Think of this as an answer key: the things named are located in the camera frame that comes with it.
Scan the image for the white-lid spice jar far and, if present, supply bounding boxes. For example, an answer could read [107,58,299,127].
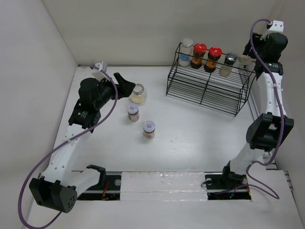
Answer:
[127,103,139,122]

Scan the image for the black-cap grinder bottle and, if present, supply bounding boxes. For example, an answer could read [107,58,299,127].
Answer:
[238,55,252,66]

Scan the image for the purple cable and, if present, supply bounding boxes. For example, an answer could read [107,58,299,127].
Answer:
[207,19,286,200]
[18,64,118,229]

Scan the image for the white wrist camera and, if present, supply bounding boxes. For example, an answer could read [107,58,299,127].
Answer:
[260,20,284,41]
[90,61,108,79]

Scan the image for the round glass jar silver rim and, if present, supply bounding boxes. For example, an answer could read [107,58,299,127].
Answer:
[130,83,147,104]

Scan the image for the red-lid orange-label sauce jar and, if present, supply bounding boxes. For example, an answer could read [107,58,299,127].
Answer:
[204,47,222,73]

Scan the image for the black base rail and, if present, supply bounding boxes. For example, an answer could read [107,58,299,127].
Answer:
[71,170,253,201]

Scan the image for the red-lid dark sauce jar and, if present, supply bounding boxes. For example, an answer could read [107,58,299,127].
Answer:
[191,43,207,69]

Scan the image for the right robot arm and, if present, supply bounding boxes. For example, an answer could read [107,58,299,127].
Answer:
[220,32,294,189]

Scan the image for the blue-label jar silver lid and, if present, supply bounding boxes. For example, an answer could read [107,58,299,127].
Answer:
[179,38,193,66]

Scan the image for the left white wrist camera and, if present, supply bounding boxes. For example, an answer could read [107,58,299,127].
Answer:
[90,61,108,79]

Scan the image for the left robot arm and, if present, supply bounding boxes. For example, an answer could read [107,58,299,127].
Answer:
[29,73,136,213]

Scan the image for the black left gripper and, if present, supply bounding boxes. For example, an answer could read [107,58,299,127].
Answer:
[94,73,134,109]

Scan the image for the white-lid spice jar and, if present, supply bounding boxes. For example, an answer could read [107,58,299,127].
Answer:
[143,121,156,138]
[127,103,139,122]

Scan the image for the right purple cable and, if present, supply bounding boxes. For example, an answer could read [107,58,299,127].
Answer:
[207,19,286,200]

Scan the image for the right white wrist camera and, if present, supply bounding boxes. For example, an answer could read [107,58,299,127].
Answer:
[260,20,284,41]

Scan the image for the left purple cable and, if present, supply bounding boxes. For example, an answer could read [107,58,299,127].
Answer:
[18,64,118,229]

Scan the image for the black wire rack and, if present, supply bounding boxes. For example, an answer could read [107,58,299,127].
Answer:
[166,43,255,116]

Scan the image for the silver-cap shaker bottle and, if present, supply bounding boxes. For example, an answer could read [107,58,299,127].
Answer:
[219,52,238,77]

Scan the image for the white-lid spice jar near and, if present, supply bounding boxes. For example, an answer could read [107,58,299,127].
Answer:
[143,121,156,138]

